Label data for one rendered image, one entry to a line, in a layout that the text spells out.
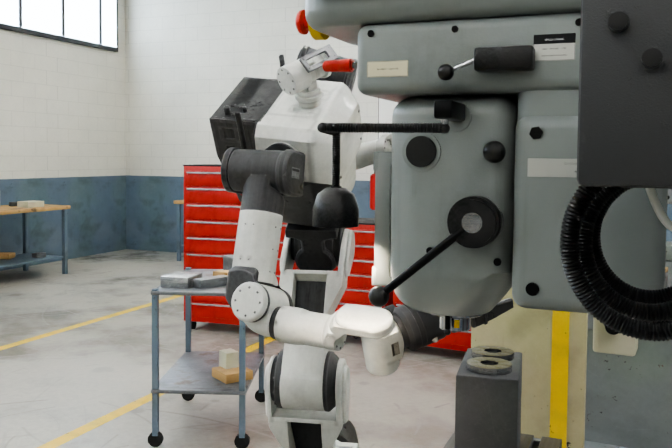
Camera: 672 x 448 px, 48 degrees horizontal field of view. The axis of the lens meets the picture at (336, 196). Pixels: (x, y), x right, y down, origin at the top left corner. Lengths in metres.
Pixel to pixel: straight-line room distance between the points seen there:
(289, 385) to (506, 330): 1.30
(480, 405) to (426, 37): 0.78
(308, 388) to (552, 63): 1.08
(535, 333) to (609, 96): 2.23
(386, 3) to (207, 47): 10.96
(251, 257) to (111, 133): 11.01
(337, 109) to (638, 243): 0.90
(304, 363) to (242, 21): 10.13
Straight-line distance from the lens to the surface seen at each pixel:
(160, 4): 12.59
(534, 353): 2.97
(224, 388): 4.18
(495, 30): 1.05
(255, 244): 1.53
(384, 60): 1.08
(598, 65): 0.78
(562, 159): 1.02
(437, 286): 1.10
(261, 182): 1.55
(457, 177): 1.07
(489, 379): 1.54
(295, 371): 1.85
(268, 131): 1.68
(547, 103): 1.04
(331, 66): 1.34
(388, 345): 1.42
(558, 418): 3.02
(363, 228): 6.12
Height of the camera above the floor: 1.54
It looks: 3 degrees down
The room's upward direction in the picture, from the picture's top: 1 degrees clockwise
